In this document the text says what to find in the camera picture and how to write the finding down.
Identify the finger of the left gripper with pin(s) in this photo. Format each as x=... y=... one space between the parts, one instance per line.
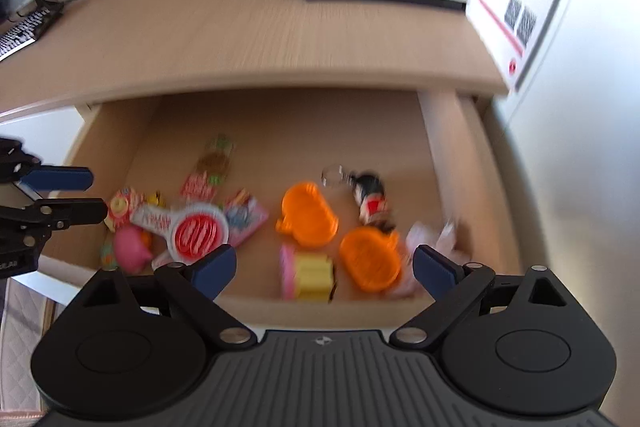
x=54 y=214
x=58 y=178

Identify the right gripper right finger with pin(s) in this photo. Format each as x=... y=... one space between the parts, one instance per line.
x=456 y=289

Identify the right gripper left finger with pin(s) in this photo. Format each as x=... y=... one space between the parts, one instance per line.
x=192 y=289

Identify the pink white plush toy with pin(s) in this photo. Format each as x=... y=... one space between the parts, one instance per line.
x=445 y=242

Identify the white red hand mirror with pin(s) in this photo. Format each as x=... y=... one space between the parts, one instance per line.
x=191 y=232

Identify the colourful round sticker toy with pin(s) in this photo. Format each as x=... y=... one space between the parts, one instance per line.
x=121 y=207

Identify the pink pig toy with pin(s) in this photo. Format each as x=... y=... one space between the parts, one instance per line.
x=132 y=248

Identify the pink sticker card pack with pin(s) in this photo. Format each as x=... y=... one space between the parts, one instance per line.
x=245 y=215

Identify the small yellow bee toy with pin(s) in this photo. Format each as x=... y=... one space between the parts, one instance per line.
x=155 y=199

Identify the long red snack packet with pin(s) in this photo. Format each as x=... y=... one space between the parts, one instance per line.
x=209 y=172

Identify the yellow pink toy camera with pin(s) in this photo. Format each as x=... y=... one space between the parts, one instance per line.
x=306 y=276

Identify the black red doll keychain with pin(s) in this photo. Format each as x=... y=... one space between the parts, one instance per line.
x=369 y=193

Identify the orange pumpkin box half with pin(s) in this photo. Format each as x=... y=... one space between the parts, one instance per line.
x=307 y=217

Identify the black keyboard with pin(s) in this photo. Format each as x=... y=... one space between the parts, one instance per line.
x=29 y=30

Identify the open wooden drawer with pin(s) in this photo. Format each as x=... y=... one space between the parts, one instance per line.
x=430 y=150

